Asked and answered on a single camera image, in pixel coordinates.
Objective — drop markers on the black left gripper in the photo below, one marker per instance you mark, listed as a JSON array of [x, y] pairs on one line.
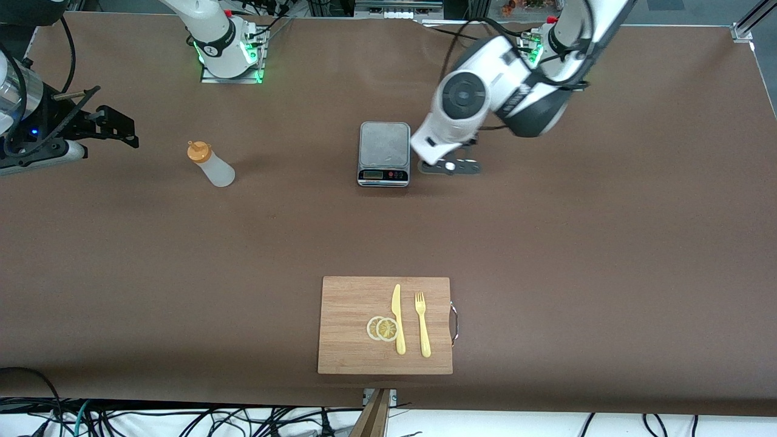
[[473, 141]]

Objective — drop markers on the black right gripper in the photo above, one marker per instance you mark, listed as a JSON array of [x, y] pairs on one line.
[[56, 123]]

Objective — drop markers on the sauce bottle orange cap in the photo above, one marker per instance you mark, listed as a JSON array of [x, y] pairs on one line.
[[215, 170]]

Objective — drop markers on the silver kitchen scale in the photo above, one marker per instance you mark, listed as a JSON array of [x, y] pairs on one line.
[[383, 145]]

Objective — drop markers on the brown table cover sheet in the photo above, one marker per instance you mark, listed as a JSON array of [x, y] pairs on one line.
[[182, 273]]

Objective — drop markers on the yellow plastic knife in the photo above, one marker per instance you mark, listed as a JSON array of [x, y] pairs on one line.
[[396, 303]]

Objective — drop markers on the yellow plastic fork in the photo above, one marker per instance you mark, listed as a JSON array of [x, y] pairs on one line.
[[425, 340]]

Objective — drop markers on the lemon slice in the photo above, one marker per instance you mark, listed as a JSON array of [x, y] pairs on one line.
[[386, 329], [371, 328]]

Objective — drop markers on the wooden cutting board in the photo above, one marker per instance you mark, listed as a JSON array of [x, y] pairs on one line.
[[346, 340]]

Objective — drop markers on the wooden beam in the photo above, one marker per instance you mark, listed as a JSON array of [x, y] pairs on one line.
[[373, 419]]

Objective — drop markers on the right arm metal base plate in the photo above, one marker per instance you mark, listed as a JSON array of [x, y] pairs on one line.
[[212, 79]]

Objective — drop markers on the aluminium frame rail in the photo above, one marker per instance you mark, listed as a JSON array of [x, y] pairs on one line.
[[394, 6]]

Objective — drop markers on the metal table edge bracket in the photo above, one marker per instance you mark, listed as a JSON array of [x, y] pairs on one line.
[[393, 397]]

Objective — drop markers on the aluminium table corner bracket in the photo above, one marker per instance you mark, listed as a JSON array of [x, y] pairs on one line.
[[742, 31]]

